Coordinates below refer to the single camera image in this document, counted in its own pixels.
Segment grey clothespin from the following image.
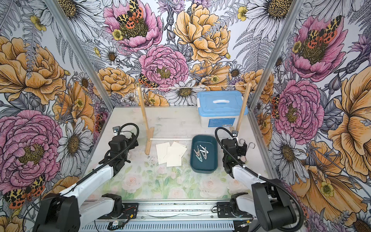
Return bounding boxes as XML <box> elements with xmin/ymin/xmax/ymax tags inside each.
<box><xmin>199</xmin><ymin>145</ymin><xmax>209</xmax><ymax>154</ymax></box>

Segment teal clothespin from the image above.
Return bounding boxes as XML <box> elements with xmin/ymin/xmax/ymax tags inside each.
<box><xmin>196</xmin><ymin>154</ymin><xmax>203</xmax><ymax>162</ymax></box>

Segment pink clothespin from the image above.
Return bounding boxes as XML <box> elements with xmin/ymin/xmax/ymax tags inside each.
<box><xmin>193</xmin><ymin>149</ymin><xmax>201</xmax><ymax>159</ymax></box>

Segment white postcard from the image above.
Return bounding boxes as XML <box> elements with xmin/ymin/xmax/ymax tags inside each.
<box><xmin>166</xmin><ymin>147</ymin><xmax>182</xmax><ymax>167</ymax></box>
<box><xmin>156</xmin><ymin>142</ymin><xmax>170</xmax><ymax>164</ymax></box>
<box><xmin>172</xmin><ymin>141</ymin><xmax>186</xmax><ymax>148</ymax></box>
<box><xmin>173</xmin><ymin>147</ymin><xmax>187</xmax><ymax>158</ymax></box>

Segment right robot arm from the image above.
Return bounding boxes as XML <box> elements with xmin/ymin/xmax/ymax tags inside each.
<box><xmin>219</xmin><ymin>139</ymin><xmax>297</xmax><ymax>231</ymax></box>

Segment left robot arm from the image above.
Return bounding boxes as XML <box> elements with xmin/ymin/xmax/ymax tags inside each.
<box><xmin>33</xmin><ymin>134</ymin><xmax>138</xmax><ymax>232</ymax></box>

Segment metal scissors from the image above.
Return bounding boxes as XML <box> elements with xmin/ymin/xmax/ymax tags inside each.
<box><xmin>239</xmin><ymin>139</ymin><xmax>256</xmax><ymax>163</ymax></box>

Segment dark teal tray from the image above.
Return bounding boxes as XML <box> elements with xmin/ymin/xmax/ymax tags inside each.
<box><xmin>190</xmin><ymin>135</ymin><xmax>218</xmax><ymax>174</ymax></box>

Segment wooden stand base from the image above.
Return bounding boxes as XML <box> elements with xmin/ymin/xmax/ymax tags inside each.
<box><xmin>145</xmin><ymin>127</ymin><xmax>192</xmax><ymax>155</ymax></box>

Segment blue lidded storage box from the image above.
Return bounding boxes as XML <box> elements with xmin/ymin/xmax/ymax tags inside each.
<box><xmin>197</xmin><ymin>90</ymin><xmax>243</xmax><ymax>128</ymax></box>

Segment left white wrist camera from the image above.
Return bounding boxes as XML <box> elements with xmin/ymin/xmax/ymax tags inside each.
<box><xmin>113</xmin><ymin>126</ymin><xmax>120</xmax><ymax>136</ymax></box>

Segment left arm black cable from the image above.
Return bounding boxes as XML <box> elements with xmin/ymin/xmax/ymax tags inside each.
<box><xmin>66</xmin><ymin>122</ymin><xmax>140</xmax><ymax>189</ymax></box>

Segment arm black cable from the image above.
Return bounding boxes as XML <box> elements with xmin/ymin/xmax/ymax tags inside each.
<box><xmin>66</xmin><ymin>122</ymin><xmax>140</xmax><ymax>189</ymax></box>
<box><xmin>214</xmin><ymin>127</ymin><xmax>305</xmax><ymax>232</ymax></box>

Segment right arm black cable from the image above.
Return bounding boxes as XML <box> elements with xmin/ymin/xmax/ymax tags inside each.
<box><xmin>214</xmin><ymin>127</ymin><xmax>305</xmax><ymax>232</ymax></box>

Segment right wooden post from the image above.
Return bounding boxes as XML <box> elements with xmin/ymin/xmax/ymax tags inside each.
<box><xmin>236</xmin><ymin>82</ymin><xmax>252</xmax><ymax>131</ymax></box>

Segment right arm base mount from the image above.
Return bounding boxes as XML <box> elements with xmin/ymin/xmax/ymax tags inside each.
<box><xmin>216</xmin><ymin>202</ymin><xmax>253</xmax><ymax>218</ymax></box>

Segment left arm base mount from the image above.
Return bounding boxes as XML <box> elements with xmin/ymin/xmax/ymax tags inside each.
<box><xmin>99</xmin><ymin>203</ymin><xmax>139</xmax><ymax>219</ymax></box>

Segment twine string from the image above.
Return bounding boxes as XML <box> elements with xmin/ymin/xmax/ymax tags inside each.
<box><xmin>138</xmin><ymin>83</ymin><xmax>251</xmax><ymax>90</ymax></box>

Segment aluminium front rail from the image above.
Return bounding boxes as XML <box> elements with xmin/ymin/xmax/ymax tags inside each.
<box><xmin>49</xmin><ymin>200</ymin><xmax>305</xmax><ymax>232</ymax></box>

